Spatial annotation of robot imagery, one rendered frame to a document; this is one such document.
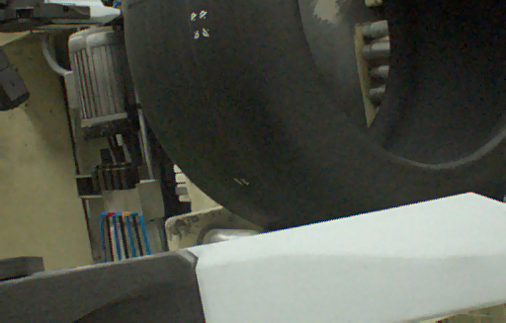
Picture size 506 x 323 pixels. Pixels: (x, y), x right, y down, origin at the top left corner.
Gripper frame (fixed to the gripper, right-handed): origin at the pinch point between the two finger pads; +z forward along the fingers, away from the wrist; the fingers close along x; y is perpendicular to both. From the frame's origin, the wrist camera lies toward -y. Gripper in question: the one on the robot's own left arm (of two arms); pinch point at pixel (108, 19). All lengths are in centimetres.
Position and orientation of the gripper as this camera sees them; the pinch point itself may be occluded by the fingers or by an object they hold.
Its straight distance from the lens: 113.4
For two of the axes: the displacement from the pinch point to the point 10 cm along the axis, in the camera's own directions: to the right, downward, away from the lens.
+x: -5.5, 0.5, 8.3
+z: 8.3, -0.6, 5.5
